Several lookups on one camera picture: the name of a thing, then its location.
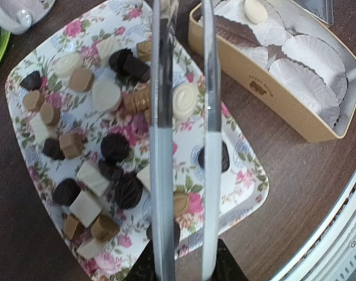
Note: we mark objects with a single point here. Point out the caramel log chocolate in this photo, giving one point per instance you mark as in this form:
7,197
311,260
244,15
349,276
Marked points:
137,101

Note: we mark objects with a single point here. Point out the white square chocolate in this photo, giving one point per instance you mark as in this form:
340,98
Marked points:
92,178

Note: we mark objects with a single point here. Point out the dark round chocolate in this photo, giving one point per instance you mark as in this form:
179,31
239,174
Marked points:
115,147

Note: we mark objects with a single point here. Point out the metal tongs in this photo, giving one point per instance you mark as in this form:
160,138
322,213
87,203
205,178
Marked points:
161,139

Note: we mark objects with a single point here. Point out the white mug orange inside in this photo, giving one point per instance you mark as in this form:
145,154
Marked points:
18,16

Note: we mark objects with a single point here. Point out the dark leaf chocolate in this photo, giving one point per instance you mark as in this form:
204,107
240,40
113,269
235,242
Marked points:
128,191

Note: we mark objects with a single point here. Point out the white oval chocolate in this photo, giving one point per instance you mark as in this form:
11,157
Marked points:
184,101

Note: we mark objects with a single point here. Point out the tan chocolate tin box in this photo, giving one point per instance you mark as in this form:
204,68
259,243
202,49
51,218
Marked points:
264,86

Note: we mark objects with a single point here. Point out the white round chocolate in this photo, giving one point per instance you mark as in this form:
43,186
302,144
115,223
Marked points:
255,11

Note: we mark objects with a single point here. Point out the floral rectangular tray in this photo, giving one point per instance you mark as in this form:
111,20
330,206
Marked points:
79,105

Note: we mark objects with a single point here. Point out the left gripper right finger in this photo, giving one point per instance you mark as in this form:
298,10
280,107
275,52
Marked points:
226,267

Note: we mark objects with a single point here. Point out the bear print tin lid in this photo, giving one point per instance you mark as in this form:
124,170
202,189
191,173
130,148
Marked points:
321,9

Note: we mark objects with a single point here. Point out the front aluminium rail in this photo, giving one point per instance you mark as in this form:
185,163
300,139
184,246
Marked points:
330,252

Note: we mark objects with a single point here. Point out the white paper cup liner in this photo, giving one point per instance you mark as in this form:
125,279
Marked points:
319,56
321,89
260,42

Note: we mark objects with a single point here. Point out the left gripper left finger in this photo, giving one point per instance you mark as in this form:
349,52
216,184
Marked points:
144,267

